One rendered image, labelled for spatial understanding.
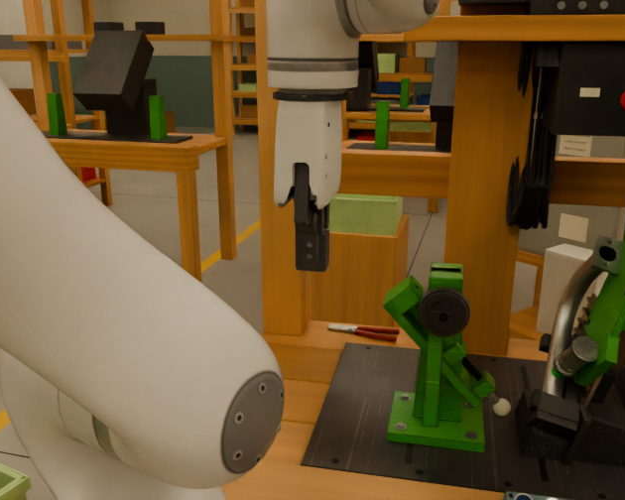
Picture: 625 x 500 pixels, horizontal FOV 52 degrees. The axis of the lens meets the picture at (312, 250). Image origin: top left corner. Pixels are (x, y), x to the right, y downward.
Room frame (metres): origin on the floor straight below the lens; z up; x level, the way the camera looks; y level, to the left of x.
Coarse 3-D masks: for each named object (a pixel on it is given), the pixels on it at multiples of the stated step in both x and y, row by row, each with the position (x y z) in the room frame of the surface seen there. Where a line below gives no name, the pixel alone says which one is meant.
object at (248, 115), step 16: (240, 0) 11.44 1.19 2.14; (240, 16) 11.42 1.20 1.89; (240, 32) 11.40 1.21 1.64; (240, 48) 11.38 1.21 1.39; (240, 64) 10.93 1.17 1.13; (240, 80) 11.39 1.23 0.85; (240, 96) 10.88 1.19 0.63; (256, 96) 10.81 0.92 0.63; (384, 96) 10.25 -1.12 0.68; (400, 96) 10.23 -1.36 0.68; (240, 112) 11.39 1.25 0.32; (256, 112) 10.94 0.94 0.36; (240, 128) 11.39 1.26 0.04; (352, 128) 10.38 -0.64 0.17; (368, 128) 10.31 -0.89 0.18
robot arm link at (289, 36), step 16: (272, 0) 0.59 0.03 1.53; (288, 0) 0.58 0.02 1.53; (304, 0) 0.58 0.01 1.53; (320, 0) 0.57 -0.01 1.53; (336, 0) 0.56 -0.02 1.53; (272, 16) 0.60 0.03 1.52; (288, 16) 0.58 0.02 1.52; (304, 16) 0.58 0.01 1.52; (320, 16) 0.57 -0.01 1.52; (336, 16) 0.57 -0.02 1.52; (272, 32) 0.60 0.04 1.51; (288, 32) 0.58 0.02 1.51; (304, 32) 0.58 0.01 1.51; (320, 32) 0.58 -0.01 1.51; (336, 32) 0.58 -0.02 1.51; (352, 32) 0.59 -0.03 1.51; (272, 48) 0.60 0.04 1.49; (288, 48) 0.58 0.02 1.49; (304, 48) 0.58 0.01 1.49; (320, 48) 0.58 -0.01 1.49; (336, 48) 0.58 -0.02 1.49; (352, 48) 0.59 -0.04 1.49
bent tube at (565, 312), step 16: (608, 240) 0.92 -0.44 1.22; (592, 256) 0.90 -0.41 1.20; (608, 256) 0.92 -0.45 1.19; (576, 272) 0.96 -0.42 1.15; (592, 272) 0.92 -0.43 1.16; (608, 272) 0.89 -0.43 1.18; (576, 288) 0.96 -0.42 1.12; (560, 304) 0.98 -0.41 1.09; (576, 304) 0.96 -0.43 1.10; (560, 320) 0.96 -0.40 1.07; (560, 336) 0.94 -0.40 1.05; (560, 352) 0.92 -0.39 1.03; (544, 384) 0.89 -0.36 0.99; (560, 384) 0.88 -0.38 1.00
